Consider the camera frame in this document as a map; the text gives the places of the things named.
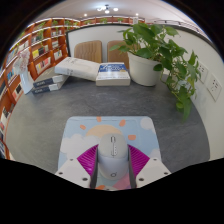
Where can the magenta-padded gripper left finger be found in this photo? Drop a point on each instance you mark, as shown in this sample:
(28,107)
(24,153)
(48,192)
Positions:
(73,171)

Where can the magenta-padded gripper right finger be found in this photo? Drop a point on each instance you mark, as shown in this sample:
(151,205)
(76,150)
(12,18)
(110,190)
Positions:
(153,171)

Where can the light grey computer mouse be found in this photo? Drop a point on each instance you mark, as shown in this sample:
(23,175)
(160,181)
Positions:
(112,155)

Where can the pastel sun print mouse pad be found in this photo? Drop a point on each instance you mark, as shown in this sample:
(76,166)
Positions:
(100,126)

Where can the thick white book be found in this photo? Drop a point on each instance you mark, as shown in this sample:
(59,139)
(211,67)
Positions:
(76,67)

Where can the white book with blue cover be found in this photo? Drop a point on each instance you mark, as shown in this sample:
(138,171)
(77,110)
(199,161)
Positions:
(112,75)

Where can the green plant in white pot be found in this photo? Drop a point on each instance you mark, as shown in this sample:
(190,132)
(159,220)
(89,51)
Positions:
(146,53)

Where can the tan upholstered chair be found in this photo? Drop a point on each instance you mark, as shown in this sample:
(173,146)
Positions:
(116,55)
(88,51)

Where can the orange wooden bookshelf unit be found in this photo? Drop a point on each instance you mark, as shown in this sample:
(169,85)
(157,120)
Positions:
(36,53)

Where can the window with grey curtains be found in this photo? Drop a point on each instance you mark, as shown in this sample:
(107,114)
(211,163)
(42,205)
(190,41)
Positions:
(176,25)

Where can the recessed ceiling spotlights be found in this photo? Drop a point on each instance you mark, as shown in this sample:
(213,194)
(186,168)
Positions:
(85,15)

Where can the multi-bulb ceiling lamp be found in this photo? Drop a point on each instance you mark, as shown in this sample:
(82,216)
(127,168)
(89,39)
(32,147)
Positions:
(107,9)

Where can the white wall socket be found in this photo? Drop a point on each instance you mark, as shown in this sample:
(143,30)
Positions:
(214,87)
(202,72)

